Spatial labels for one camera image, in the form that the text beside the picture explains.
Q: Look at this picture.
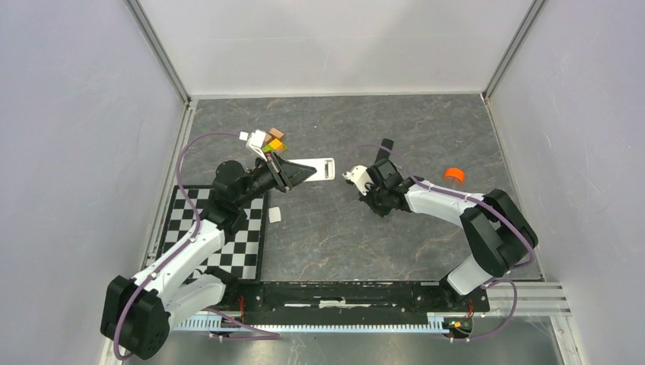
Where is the black white checkerboard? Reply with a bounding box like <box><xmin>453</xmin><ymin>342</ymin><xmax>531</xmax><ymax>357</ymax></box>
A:
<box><xmin>146</xmin><ymin>185</ymin><xmax>270</xmax><ymax>284</ymax></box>

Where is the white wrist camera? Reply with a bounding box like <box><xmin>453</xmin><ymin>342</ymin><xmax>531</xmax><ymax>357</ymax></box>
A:
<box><xmin>342</xmin><ymin>165</ymin><xmax>374</xmax><ymax>196</ymax></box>
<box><xmin>239</xmin><ymin>129</ymin><xmax>268</xmax><ymax>161</ymax></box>

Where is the orange tape roll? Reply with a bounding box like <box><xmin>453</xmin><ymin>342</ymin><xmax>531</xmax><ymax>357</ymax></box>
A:
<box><xmin>443</xmin><ymin>167</ymin><xmax>465</xmax><ymax>186</ymax></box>

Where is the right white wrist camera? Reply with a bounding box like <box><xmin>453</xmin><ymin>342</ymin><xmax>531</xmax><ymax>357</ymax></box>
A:
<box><xmin>342</xmin><ymin>165</ymin><xmax>374</xmax><ymax>196</ymax></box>

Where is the white battery cover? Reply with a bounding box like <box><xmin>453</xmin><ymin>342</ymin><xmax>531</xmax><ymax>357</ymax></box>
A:
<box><xmin>268</xmin><ymin>207</ymin><xmax>281</xmax><ymax>224</ymax></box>

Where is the white remote control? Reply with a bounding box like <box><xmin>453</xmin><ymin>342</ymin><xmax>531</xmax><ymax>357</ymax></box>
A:
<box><xmin>289</xmin><ymin>157</ymin><xmax>335</xmax><ymax>182</ymax></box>

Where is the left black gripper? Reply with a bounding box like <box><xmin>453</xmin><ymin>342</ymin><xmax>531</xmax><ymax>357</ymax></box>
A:
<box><xmin>235</xmin><ymin>149</ymin><xmax>316</xmax><ymax>208</ymax></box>

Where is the black remote control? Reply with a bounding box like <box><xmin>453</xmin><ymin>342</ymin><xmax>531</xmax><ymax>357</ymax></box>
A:
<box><xmin>381</xmin><ymin>138</ymin><xmax>394</xmax><ymax>154</ymax></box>

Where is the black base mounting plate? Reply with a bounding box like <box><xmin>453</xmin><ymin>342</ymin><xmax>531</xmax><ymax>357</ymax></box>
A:
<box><xmin>214</xmin><ymin>281</ymin><xmax>491</xmax><ymax>325</ymax></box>

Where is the aluminium slotted cable duct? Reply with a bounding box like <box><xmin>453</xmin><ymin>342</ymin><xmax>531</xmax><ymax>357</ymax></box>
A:
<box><xmin>171</xmin><ymin>314</ymin><xmax>455</xmax><ymax>334</ymax></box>

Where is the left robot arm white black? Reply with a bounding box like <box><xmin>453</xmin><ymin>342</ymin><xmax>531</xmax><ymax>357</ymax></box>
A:
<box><xmin>100</xmin><ymin>152</ymin><xmax>317</xmax><ymax>360</ymax></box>

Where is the green yellow block stack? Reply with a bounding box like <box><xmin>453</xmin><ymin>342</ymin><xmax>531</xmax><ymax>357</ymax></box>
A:
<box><xmin>262</xmin><ymin>138</ymin><xmax>287</xmax><ymax>154</ymax></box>

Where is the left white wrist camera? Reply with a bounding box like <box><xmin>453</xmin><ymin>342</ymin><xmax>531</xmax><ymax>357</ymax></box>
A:
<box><xmin>239</xmin><ymin>129</ymin><xmax>268</xmax><ymax>161</ymax></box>

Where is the tan wooden block pair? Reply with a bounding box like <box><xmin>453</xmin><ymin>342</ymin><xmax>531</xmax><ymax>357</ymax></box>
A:
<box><xmin>265</xmin><ymin>128</ymin><xmax>284</xmax><ymax>142</ymax></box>

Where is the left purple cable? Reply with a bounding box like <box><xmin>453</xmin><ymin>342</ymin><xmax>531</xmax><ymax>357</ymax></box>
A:
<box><xmin>113</xmin><ymin>132</ymin><xmax>243</xmax><ymax>361</ymax></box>

